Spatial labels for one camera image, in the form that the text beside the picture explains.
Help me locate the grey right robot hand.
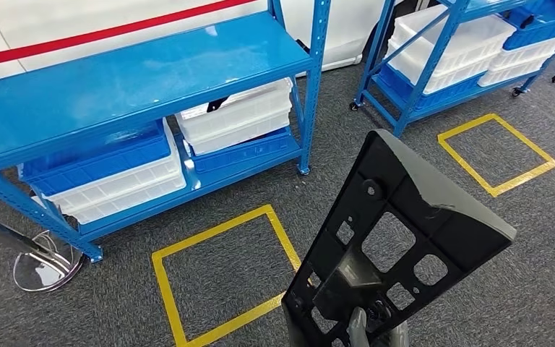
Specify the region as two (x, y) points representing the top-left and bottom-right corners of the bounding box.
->
(346, 306), (410, 347)

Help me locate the black plastic plate frame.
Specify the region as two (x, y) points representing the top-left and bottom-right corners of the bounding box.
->
(281, 129), (518, 347)

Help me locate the blue metal shelf rack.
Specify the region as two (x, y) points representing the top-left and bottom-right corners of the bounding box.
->
(0, 0), (332, 263)

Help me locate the blue plastic crate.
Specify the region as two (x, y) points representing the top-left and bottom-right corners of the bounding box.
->
(378, 62), (486, 112)
(19, 119), (172, 197)
(502, 0), (555, 51)
(184, 127), (293, 174)

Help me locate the small black plastic piece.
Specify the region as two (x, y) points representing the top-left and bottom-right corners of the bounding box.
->
(206, 95), (231, 113)

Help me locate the white car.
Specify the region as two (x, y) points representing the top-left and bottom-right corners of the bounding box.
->
(0, 0), (389, 82)

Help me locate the stanchion with chrome base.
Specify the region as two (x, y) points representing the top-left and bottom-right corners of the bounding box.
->
(0, 184), (87, 294)

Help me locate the red barrier belt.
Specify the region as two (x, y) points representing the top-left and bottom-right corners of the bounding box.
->
(0, 0), (254, 69)

